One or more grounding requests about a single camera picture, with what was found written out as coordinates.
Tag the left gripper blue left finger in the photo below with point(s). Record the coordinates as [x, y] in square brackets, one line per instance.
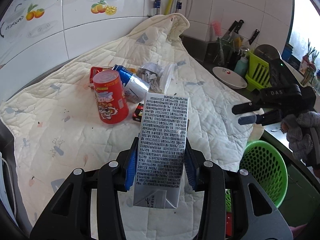
[130, 169]

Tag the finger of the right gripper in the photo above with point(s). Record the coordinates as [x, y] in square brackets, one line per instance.
[251, 119]
[246, 107]

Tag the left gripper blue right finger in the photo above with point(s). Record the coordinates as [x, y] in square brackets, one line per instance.
[190, 164]

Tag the white milk carton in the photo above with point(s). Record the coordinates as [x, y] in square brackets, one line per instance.
[161, 148]

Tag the black glue box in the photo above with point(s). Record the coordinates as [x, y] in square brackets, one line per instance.
[138, 113]

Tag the red snack canister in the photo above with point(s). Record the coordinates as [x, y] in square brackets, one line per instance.
[110, 97]

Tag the blue silver drink can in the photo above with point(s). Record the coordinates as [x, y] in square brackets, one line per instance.
[134, 87]

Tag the white paper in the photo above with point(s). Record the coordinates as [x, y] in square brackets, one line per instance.
[151, 73]

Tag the amber tea bottle red label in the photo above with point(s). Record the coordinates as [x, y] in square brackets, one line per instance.
[94, 71]

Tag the green plastic trash basket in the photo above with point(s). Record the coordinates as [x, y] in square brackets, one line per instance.
[267, 166]

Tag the right grey gloved hand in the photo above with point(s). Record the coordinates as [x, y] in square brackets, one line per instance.
[300, 141]

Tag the lime green dish rack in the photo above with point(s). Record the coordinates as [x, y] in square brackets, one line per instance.
[258, 75]

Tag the white bowl red flower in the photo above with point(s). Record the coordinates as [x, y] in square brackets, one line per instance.
[229, 78]

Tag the teal bottle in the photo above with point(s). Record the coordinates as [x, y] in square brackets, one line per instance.
[241, 66]

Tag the stainless steel pot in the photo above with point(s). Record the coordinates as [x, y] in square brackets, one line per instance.
[269, 54]

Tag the dark utensil holder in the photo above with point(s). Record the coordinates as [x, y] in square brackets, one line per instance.
[219, 52]

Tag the white quilted cloth mat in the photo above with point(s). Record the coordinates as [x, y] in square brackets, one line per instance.
[57, 125]

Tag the pink bottle brush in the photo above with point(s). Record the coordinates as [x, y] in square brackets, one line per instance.
[216, 25]

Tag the black handled cleaver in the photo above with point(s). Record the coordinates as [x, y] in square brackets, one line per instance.
[234, 29]

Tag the black handled kitchen knife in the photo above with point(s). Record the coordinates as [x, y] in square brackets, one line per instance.
[254, 36]

